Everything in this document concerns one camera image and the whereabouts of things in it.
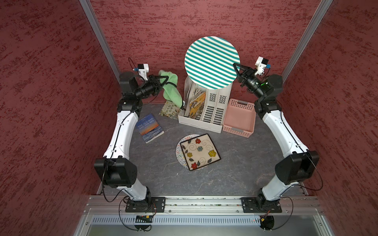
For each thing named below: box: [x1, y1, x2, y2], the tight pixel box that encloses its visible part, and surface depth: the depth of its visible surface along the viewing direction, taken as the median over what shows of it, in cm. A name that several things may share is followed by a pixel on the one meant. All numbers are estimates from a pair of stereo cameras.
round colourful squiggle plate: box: [175, 133, 208, 171], surface depth 94 cm
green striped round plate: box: [184, 35, 241, 90], surface depth 65 cm
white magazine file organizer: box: [178, 75, 233, 134], surface depth 107 cm
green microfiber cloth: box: [158, 70, 184, 109], surface depth 70 cm
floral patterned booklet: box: [158, 100, 182, 120], surface depth 116 cm
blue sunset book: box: [135, 113, 165, 144], surface depth 105 cm
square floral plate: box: [180, 133, 222, 172], surface depth 94 cm
